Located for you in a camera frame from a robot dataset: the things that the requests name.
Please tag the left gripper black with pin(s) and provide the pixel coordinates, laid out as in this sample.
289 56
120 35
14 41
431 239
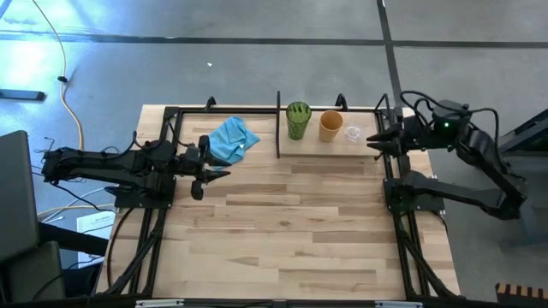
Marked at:
188 167

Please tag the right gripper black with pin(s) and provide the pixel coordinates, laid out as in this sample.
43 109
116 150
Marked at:
414 132

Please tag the small clear plastic cup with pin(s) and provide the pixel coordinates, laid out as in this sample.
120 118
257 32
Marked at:
353 134

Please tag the yellow plastic cup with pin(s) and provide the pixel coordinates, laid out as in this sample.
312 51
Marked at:
330 128

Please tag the green plastic cup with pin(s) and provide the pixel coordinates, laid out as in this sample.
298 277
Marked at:
298 124

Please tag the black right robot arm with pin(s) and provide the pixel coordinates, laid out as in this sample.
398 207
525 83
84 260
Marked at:
471 194

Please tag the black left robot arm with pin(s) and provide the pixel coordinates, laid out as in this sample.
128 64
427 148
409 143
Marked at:
107 164

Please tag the blue cloth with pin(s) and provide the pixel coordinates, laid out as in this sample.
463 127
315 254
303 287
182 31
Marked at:
231 137

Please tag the dark grey office chair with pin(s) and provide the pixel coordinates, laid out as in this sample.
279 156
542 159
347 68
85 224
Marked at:
17 192

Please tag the yellow black striped object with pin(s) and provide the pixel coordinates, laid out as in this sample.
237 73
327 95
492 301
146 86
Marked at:
522 293

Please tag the black floor bar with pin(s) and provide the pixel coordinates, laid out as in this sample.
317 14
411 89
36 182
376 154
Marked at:
21 95

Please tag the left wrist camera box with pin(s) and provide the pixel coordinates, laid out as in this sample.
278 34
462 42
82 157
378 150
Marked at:
192 152

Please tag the black frame clamp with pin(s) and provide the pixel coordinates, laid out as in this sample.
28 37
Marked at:
210 104
341 102
382 103

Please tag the black metal table frame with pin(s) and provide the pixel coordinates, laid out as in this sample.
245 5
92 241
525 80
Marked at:
240 110

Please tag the wooden shelf with black frame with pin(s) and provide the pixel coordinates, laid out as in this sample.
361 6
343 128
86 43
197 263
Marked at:
312 147

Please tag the white metal bracket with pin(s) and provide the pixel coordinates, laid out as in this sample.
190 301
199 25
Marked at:
159 303
399 304

